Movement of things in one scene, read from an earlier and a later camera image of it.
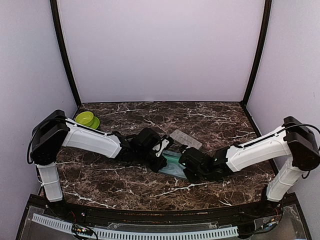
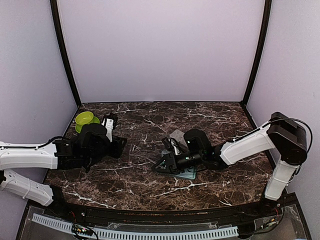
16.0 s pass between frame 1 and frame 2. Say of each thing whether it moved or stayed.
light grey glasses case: stayed
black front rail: stayed
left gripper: moved
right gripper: moved
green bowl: stayed
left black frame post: stayed
